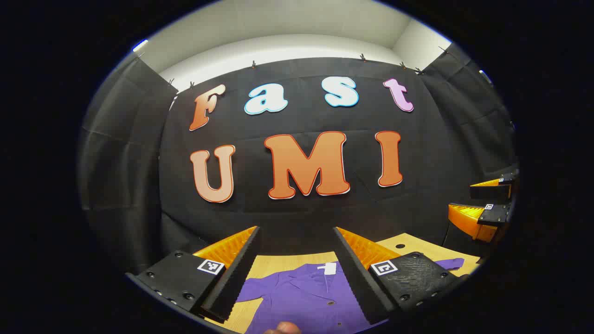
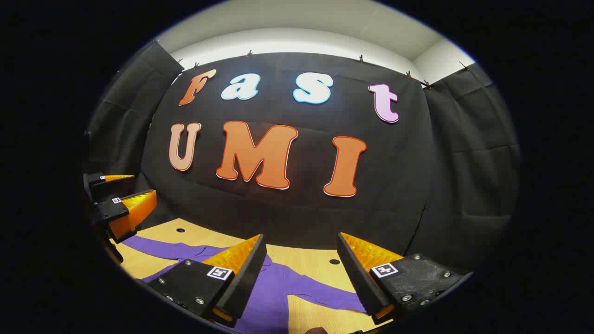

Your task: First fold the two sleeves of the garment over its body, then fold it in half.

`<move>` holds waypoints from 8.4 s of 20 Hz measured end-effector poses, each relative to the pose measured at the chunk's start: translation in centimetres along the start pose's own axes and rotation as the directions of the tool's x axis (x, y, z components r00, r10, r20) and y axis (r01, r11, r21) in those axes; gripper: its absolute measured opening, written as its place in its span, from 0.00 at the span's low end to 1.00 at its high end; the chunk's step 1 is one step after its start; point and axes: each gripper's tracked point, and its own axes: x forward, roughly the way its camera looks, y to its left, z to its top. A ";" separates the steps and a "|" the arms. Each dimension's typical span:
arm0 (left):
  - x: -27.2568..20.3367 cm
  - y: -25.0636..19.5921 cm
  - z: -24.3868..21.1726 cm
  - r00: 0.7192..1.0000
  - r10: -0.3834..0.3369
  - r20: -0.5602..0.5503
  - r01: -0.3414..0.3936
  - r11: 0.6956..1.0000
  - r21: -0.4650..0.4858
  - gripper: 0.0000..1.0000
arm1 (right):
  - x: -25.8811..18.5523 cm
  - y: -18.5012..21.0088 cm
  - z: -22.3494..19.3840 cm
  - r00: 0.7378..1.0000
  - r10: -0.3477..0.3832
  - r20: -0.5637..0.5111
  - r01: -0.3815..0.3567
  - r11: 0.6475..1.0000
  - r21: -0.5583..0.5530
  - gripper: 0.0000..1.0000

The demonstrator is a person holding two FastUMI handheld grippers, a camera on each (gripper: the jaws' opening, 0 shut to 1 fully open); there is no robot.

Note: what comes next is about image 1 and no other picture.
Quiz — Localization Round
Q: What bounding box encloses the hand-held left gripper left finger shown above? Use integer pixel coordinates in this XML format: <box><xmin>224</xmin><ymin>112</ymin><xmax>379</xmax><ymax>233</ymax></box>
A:
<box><xmin>125</xmin><ymin>225</ymin><xmax>261</xmax><ymax>324</ymax></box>

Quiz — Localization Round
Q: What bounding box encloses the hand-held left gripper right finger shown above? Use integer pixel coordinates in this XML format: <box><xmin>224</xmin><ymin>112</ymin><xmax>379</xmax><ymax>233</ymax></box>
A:
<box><xmin>332</xmin><ymin>226</ymin><xmax>469</xmax><ymax>325</ymax></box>

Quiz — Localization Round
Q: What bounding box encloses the purple knit cardigan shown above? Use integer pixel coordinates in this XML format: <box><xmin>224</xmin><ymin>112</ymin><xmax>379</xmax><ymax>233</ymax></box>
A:
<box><xmin>236</xmin><ymin>257</ymin><xmax>465</xmax><ymax>334</ymax></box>

